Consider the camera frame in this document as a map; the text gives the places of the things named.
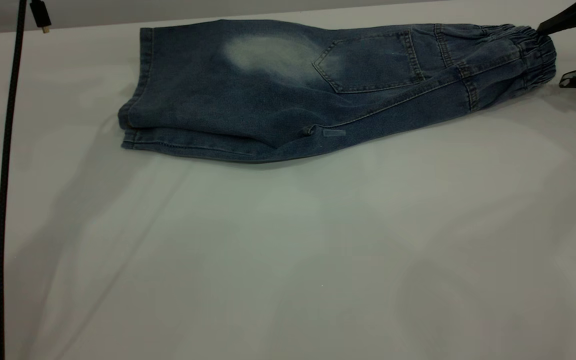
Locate blue denim shorts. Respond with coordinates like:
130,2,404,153
118,19,558,163

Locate black dangling cable plug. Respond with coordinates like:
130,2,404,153
30,0,53,35

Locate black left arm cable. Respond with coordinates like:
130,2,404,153
0,0,29,360

